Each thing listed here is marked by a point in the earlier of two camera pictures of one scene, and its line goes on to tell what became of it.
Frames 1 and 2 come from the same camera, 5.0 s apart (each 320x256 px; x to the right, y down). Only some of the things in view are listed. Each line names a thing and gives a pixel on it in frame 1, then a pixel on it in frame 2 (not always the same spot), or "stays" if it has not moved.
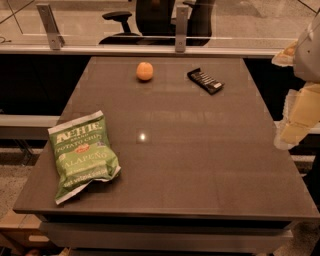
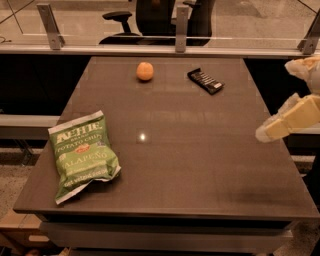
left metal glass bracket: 46,14 stays
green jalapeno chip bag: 82,152 stays
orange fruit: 144,71 stays
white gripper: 308,55 → 315,84
